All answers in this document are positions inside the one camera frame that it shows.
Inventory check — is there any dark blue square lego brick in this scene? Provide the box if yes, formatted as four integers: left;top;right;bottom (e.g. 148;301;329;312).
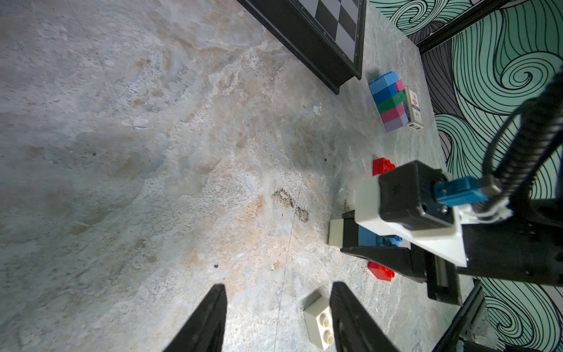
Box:
373;84;397;104

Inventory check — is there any black square lego brick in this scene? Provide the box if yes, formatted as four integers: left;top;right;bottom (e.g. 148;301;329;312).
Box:
342;211;359;248

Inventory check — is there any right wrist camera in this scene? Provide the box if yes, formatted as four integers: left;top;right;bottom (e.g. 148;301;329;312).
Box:
353;160;513;268

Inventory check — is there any playing card box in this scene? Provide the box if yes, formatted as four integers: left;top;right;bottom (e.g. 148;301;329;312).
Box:
404;86;424;131

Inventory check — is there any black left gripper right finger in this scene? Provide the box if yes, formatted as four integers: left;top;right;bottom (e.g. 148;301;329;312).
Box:
329;282;398;352

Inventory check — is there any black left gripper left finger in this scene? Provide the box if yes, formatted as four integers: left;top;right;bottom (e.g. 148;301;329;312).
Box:
164;284;227;352

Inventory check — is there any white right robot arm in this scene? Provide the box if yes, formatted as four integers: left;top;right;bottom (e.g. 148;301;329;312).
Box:
328;73;562;304

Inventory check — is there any red long lego brick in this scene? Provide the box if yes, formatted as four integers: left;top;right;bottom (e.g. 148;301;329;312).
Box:
372;158;396;176

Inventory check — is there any magenta square lego brick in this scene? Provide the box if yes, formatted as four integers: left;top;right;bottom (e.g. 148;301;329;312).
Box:
381;104;405;123

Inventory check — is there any red square lego brick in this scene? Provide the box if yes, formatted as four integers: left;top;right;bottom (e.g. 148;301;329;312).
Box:
367;262;395;282

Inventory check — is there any pink square lego brick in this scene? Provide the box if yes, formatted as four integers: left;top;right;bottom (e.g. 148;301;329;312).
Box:
394;80;405;92

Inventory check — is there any green long lego brick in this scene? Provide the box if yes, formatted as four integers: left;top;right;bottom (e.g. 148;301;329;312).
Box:
377;90;406;114

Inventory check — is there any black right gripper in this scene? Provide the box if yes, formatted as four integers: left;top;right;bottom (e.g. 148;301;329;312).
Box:
340;244;462;305

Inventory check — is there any light blue long lego brick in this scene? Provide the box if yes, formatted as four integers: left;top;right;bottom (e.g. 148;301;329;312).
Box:
358;226;403;248

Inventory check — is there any lilac square lego brick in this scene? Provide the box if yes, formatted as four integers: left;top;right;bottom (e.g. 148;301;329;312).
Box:
384;114;409;132

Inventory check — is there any cream square lego brick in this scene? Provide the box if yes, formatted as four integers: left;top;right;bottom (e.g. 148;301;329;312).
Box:
303;296;334;351
328;219;344;250

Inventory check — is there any black green chessboard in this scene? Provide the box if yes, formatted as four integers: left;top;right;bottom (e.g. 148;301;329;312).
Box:
240;0;369;95

